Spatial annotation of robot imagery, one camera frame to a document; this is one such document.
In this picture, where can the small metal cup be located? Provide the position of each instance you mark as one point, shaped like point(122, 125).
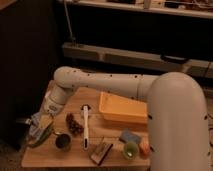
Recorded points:
point(63, 142)

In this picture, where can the yellow plastic bin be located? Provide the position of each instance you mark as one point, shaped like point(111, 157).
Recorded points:
point(117, 108)

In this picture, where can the wooden block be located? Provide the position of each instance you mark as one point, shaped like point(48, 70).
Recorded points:
point(100, 152)

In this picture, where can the green plastic cup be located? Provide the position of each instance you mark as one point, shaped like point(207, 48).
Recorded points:
point(130, 150)

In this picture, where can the dark grape bunch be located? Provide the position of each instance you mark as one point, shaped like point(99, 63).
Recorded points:
point(73, 126)

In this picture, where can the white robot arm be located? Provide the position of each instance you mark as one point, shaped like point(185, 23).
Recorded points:
point(177, 110)

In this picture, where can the white handled brush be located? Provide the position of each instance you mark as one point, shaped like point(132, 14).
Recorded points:
point(85, 114)

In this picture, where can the orange toy block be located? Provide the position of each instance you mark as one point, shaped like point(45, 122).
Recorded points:
point(144, 148)

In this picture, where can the blue sponge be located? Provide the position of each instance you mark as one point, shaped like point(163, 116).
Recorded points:
point(127, 135)

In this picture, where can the wooden shelf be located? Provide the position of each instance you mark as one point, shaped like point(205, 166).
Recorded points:
point(145, 6)

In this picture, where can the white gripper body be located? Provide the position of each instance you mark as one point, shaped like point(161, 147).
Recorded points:
point(56, 100)

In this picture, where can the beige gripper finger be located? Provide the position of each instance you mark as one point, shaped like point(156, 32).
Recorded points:
point(45, 120)

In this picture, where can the blue grey folded cloth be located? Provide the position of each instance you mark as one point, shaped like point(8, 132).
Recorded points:
point(35, 130)

